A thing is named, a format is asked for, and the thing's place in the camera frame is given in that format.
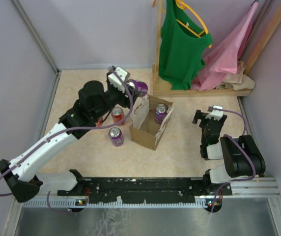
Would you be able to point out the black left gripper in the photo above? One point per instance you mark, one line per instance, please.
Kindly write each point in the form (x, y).
(126, 101)

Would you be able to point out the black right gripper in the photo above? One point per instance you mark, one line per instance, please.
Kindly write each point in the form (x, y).
(199, 115)

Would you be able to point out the purple Fanta can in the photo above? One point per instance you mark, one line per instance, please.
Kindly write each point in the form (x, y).
(140, 87)
(116, 136)
(160, 113)

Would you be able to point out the burlap canvas bag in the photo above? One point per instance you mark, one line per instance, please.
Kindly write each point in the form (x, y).
(145, 129)

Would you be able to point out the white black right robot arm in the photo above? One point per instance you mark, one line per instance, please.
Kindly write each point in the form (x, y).
(241, 156)

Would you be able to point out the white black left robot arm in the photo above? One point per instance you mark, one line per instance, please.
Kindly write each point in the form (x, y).
(22, 173)

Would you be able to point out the cream cloth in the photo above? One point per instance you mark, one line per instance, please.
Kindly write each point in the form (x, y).
(238, 80)

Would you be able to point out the pink shirt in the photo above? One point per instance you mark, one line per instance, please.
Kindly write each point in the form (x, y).
(224, 58)

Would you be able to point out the green tank top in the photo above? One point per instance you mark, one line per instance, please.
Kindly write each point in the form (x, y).
(180, 66)

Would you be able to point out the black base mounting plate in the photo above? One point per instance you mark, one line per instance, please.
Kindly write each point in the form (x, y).
(157, 190)

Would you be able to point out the yellow clothes hanger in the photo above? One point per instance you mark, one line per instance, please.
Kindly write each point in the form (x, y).
(192, 17)

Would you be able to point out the wooden pole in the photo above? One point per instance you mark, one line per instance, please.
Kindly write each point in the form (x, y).
(263, 31)

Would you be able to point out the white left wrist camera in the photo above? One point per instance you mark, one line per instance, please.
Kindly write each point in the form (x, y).
(117, 77)

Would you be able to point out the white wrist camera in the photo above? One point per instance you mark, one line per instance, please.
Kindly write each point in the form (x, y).
(216, 112)
(117, 77)

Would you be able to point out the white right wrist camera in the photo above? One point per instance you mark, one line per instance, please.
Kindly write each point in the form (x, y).
(216, 112)

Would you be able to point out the aluminium rail frame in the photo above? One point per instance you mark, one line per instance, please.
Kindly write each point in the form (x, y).
(259, 186)

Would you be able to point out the wooden clothes rack frame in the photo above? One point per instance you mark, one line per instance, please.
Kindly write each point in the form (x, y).
(162, 88)

